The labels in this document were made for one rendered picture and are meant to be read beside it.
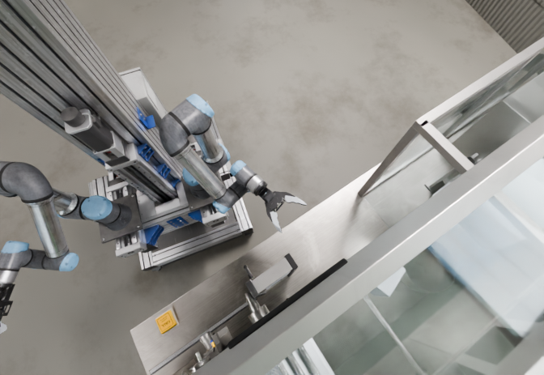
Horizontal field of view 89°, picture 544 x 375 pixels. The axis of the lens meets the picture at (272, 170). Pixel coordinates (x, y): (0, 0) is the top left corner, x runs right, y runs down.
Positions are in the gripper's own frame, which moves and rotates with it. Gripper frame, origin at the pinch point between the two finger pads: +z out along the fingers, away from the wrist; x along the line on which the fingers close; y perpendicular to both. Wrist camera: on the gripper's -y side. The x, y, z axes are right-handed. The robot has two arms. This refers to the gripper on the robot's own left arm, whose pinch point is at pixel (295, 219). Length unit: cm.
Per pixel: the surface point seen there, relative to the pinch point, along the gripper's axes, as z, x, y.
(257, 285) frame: 7.6, 23.7, -23.7
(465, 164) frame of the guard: 29, -42, -31
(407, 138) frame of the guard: 13, -44, -22
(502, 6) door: -3, -328, 148
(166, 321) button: -15, 72, 22
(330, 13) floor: -147, -221, 155
